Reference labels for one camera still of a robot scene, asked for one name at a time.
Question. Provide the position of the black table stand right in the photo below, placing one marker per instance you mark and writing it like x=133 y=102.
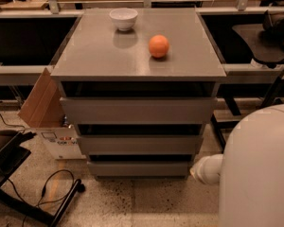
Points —
x=236 y=100

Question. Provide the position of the grey top drawer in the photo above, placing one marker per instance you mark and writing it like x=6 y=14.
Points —
x=138 y=102

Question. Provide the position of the grey drawer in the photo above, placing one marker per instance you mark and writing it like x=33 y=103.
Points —
x=140 y=139
x=139 y=169
x=138 y=102

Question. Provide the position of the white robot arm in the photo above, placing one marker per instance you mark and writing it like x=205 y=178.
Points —
x=250 y=171

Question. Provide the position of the grey middle drawer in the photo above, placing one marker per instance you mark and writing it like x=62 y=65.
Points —
x=140 y=139

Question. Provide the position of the orange ball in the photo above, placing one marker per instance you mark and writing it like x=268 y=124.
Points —
x=159 y=46

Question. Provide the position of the grey drawer cabinet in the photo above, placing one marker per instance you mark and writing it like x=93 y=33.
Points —
x=98 y=52

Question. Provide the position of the black chair seat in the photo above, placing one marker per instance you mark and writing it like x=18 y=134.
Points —
x=265 y=40

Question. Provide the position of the brown cardboard box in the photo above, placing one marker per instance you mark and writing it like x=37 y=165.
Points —
x=42 y=108

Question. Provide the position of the grey bottom drawer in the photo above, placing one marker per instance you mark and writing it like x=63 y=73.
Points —
x=139 y=169

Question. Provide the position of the white printed box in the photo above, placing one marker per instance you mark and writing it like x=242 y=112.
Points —
x=61 y=143

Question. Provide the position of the white ceramic bowl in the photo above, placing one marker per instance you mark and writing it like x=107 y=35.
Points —
x=124 y=19

